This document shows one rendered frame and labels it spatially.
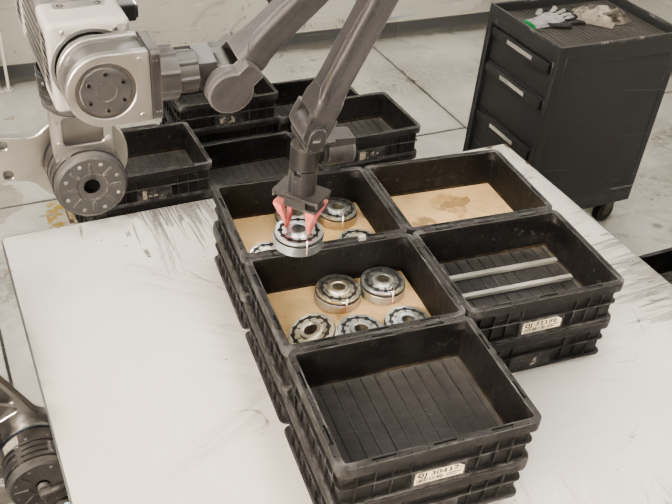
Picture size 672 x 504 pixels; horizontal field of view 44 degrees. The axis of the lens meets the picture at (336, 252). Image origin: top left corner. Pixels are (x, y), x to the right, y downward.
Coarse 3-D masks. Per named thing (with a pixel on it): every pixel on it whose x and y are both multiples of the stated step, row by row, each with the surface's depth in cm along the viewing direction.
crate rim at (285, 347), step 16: (368, 240) 191; (384, 240) 192; (256, 256) 184; (272, 256) 184; (288, 256) 185; (256, 272) 179; (432, 272) 184; (256, 288) 175; (448, 288) 180; (272, 320) 167; (416, 320) 171; (432, 320) 171; (336, 336) 165; (352, 336) 165; (288, 352) 162
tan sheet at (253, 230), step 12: (264, 216) 213; (360, 216) 217; (240, 228) 208; (252, 228) 209; (264, 228) 209; (324, 228) 211; (348, 228) 212; (360, 228) 212; (372, 228) 213; (252, 240) 205; (264, 240) 205; (324, 240) 207
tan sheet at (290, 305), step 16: (400, 272) 199; (304, 288) 192; (272, 304) 186; (288, 304) 187; (304, 304) 187; (368, 304) 189; (400, 304) 190; (416, 304) 190; (288, 320) 183; (336, 320) 184
